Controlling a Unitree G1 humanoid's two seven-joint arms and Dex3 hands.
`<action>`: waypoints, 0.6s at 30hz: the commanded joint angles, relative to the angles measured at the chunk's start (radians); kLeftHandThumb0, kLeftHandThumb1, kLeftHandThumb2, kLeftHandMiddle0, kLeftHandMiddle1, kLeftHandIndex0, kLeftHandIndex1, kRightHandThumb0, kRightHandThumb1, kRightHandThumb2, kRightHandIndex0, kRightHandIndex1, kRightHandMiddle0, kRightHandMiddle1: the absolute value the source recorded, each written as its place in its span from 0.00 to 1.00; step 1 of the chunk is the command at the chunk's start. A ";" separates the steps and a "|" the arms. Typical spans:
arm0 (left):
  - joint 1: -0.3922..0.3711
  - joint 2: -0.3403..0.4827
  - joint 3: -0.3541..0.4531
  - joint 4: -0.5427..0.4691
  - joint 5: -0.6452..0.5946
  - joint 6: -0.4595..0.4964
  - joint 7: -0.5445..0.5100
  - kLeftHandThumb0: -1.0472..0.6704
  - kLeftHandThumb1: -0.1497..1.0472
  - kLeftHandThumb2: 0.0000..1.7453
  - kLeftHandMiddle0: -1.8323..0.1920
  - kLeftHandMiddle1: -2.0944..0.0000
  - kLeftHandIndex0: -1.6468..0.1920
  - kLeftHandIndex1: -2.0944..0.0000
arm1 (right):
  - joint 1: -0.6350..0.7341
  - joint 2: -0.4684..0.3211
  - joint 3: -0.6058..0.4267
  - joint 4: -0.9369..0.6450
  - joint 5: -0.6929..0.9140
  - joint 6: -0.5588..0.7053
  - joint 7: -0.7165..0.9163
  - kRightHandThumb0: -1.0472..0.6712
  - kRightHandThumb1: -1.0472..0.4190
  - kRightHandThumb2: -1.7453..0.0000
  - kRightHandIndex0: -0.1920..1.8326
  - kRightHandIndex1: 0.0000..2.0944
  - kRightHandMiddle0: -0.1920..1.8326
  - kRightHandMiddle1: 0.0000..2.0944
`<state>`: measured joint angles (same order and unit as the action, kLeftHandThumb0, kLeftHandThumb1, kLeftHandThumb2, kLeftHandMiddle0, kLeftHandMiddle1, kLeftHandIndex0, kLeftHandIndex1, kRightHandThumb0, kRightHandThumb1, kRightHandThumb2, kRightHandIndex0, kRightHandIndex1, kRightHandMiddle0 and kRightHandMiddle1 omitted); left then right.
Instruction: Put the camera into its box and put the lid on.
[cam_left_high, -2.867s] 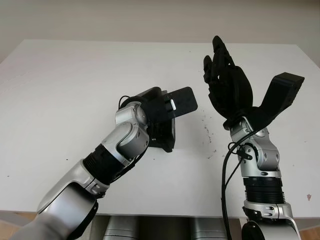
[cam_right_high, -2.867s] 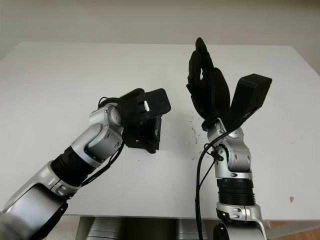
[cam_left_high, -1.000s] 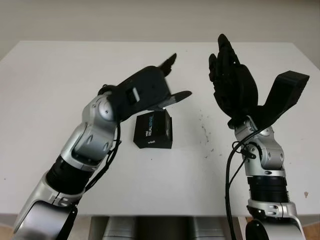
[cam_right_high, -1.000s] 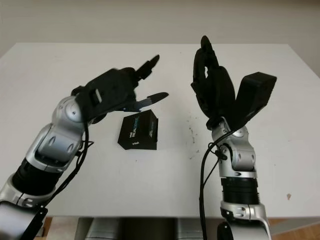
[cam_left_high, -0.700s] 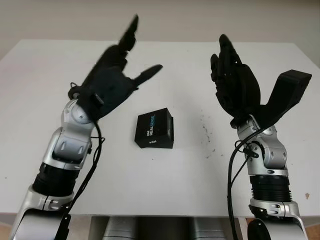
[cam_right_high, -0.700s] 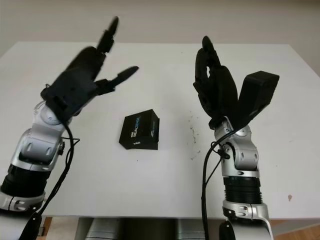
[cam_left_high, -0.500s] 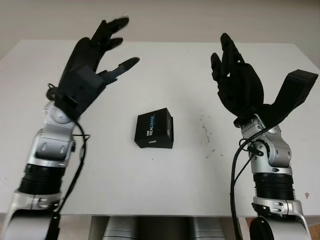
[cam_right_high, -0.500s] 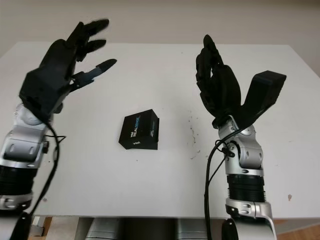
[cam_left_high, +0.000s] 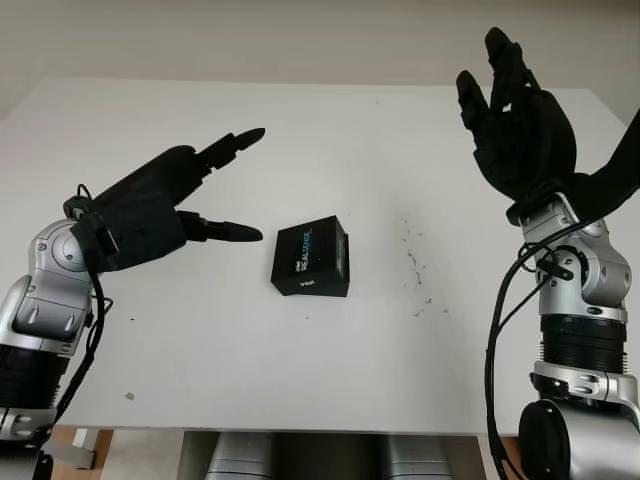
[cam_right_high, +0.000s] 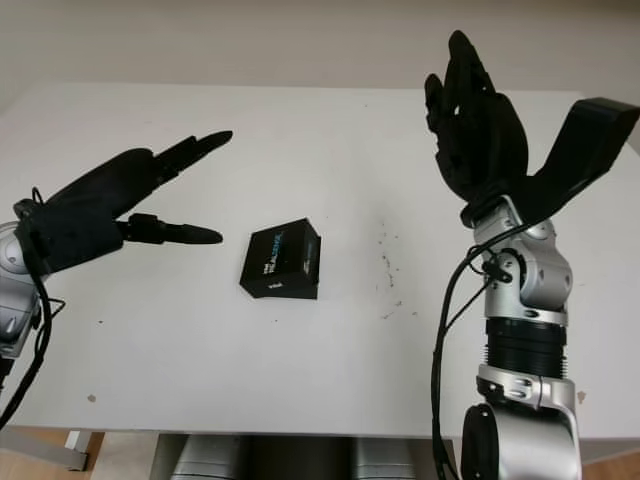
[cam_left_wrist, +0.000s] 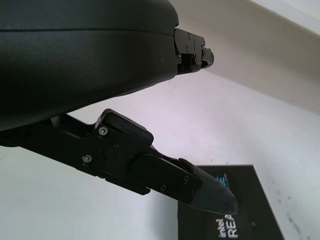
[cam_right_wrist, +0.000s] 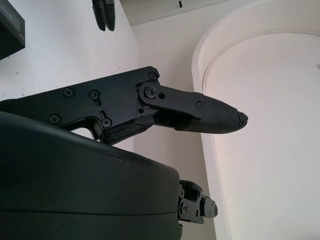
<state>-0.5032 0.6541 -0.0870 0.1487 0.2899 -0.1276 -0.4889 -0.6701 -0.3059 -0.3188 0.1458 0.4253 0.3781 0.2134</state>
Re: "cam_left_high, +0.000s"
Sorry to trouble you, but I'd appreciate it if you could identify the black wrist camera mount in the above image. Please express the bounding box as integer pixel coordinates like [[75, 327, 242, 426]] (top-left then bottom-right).
[[71, 192, 189, 275], [564, 112, 640, 225]]

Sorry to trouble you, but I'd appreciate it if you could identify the black robot waist column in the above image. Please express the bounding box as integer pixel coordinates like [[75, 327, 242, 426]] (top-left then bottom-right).
[[269, 432, 392, 480]]

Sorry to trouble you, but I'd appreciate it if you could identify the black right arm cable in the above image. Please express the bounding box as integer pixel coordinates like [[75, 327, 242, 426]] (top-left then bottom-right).
[[483, 239, 576, 480]]

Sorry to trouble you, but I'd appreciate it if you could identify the silver left robot thigh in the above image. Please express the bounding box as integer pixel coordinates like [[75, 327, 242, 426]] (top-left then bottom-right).
[[207, 432, 274, 480]]

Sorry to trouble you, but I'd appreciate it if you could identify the black camera box base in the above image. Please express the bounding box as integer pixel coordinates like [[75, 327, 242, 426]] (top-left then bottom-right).
[[279, 224, 351, 300]]

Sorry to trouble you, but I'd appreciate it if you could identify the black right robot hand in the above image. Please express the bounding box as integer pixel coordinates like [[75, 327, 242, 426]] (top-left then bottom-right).
[[455, 27, 581, 225]]

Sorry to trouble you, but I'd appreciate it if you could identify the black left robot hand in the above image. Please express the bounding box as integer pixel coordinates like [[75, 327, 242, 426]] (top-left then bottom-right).
[[92, 127, 266, 246]]

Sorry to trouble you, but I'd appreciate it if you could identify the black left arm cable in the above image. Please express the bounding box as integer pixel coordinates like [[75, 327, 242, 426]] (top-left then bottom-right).
[[48, 183, 114, 427]]

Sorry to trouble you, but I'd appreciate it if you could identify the black RealSense box lid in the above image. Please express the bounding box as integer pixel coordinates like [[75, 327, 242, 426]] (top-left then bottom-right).
[[269, 214, 347, 297]]

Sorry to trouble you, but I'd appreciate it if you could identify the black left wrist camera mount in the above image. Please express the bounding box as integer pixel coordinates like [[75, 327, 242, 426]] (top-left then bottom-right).
[[71, 192, 189, 275]]

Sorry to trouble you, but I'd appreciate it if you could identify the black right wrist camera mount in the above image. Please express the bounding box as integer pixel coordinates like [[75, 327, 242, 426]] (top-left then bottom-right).
[[564, 112, 640, 225]]

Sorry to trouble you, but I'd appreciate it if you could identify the white table leg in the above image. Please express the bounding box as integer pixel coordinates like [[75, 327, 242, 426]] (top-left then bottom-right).
[[449, 433, 489, 480], [182, 429, 217, 480]]

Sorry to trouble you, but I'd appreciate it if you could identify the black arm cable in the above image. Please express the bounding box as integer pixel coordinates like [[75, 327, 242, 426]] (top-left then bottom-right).
[[48, 183, 114, 427], [483, 239, 576, 480]]

